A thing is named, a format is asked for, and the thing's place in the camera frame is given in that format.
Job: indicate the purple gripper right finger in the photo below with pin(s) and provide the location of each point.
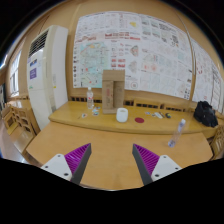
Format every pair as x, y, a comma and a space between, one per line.
151, 166

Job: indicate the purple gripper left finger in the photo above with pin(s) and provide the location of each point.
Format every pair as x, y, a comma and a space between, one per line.
71, 166

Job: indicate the tilted clear water bottle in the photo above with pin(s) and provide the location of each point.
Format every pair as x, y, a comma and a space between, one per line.
176, 135

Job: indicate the clear plastic water bottle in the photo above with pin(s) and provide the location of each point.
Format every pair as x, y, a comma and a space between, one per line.
90, 101

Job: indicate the red round coaster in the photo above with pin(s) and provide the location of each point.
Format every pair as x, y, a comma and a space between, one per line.
139, 120

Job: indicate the small items on table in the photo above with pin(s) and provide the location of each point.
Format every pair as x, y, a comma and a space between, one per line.
159, 115

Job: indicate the small stickers near bottle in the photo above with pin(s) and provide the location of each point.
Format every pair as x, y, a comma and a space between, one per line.
95, 112

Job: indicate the white ceramic cup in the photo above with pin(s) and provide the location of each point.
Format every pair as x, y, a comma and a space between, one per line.
122, 115

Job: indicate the wooden chair left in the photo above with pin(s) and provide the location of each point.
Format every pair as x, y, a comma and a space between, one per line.
20, 123

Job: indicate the black bag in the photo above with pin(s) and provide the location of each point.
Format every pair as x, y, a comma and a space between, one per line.
205, 114

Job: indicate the cardboard stand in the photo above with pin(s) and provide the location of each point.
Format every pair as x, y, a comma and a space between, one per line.
113, 82

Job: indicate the white standing air conditioner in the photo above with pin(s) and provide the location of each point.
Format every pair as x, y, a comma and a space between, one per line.
46, 78

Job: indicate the window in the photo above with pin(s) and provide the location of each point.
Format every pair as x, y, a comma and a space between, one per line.
14, 89

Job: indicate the right wall poster sheet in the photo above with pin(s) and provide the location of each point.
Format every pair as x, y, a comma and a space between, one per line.
209, 85

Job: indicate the large wall poster sheet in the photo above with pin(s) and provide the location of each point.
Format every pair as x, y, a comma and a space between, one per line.
154, 54

